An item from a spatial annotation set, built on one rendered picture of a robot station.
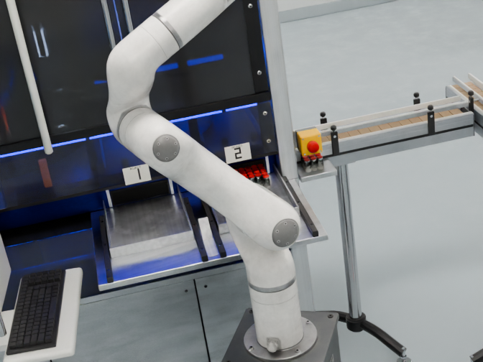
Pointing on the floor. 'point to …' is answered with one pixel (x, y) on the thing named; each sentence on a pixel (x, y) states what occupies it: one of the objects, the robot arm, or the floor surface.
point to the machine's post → (284, 130)
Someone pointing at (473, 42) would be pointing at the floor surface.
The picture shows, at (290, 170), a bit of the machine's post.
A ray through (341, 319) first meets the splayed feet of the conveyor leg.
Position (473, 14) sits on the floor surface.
